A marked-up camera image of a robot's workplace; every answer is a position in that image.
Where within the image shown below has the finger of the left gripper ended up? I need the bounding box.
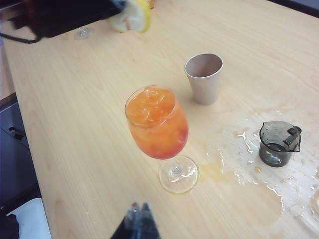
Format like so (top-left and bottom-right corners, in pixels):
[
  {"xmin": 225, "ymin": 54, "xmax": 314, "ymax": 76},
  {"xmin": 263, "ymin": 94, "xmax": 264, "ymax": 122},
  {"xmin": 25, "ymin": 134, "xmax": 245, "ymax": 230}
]
[{"xmin": 111, "ymin": 0, "xmax": 131, "ymax": 16}]

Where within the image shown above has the blue grey base platform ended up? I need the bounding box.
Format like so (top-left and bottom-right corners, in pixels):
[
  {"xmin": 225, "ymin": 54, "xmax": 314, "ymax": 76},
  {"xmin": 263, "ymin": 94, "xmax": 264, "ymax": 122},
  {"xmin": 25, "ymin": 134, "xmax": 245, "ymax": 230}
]
[{"xmin": 0, "ymin": 96, "xmax": 40, "ymax": 209}]

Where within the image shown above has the smoky grey measuring cup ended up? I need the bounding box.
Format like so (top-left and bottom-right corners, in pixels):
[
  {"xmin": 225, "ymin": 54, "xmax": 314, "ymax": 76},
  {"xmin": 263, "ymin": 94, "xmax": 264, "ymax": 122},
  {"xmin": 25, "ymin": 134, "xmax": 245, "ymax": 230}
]
[{"xmin": 258, "ymin": 120, "xmax": 303, "ymax": 168}]

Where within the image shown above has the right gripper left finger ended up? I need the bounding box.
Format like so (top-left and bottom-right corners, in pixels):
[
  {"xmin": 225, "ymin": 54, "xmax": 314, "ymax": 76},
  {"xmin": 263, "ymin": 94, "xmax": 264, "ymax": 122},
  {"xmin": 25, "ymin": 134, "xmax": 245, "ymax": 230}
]
[{"xmin": 116, "ymin": 202, "xmax": 141, "ymax": 239}]

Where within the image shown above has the black bulky object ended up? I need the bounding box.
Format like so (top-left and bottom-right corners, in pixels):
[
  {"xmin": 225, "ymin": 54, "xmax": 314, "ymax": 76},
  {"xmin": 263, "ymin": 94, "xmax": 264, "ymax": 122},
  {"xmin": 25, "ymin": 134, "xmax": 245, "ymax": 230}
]
[{"xmin": 0, "ymin": 213, "xmax": 20, "ymax": 239}]

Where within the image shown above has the black cable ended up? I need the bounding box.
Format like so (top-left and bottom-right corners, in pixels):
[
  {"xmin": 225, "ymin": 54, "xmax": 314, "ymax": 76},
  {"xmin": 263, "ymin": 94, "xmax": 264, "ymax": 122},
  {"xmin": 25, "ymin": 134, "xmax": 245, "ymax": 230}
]
[{"xmin": 0, "ymin": 31, "xmax": 44, "ymax": 45}]

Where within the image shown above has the beige paper cup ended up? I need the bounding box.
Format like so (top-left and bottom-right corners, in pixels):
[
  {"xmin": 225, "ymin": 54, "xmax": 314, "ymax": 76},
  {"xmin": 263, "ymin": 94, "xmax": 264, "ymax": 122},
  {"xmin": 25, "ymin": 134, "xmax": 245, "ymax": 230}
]
[{"xmin": 184, "ymin": 53, "xmax": 224, "ymax": 106}]

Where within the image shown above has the yellow lemon slice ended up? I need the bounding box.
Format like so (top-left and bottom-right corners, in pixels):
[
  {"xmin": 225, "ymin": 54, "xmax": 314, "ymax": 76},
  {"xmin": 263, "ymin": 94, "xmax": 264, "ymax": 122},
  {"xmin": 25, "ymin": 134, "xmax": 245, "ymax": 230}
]
[{"xmin": 108, "ymin": 0, "xmax": 153, "ymax": 34}]

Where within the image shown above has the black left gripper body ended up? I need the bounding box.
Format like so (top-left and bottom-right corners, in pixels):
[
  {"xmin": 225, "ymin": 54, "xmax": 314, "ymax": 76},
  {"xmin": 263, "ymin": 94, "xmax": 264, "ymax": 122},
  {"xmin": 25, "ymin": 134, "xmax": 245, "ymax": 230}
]
[{"xmin": 0, "ymin": 0, "xmax": 116, "ymax": 40}]

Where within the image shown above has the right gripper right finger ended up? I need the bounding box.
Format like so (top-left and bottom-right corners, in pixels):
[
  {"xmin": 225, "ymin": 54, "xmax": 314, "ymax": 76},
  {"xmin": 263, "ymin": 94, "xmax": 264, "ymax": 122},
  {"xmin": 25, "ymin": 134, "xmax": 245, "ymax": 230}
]
[{"xmin": 140, "ymin": 202, "xmax": 163, "ymax": 239}]

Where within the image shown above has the clear glass stem base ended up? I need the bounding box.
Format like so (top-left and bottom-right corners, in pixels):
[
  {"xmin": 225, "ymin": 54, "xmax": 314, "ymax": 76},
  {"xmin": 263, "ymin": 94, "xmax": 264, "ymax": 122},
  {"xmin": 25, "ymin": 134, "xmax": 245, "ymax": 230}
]
[{"xmin": 73, "ymin": 26, "xmax": 96, "ymax": 41}]

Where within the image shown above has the wine glass with orange drink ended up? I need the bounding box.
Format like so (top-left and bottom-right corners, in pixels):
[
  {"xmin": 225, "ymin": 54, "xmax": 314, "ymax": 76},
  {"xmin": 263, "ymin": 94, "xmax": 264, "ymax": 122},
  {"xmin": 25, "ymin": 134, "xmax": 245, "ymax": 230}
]
[{"xmin": 124, "ymin": 85, "xmax": 201, "ymax": 195}]

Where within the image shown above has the white panel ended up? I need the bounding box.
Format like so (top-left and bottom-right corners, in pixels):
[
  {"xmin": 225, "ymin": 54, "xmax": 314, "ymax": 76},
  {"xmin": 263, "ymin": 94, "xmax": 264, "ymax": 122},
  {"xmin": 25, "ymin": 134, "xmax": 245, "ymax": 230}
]
[{"xmin": 5, "ymin": 197, "xmax": 52, "ymax": 239}]

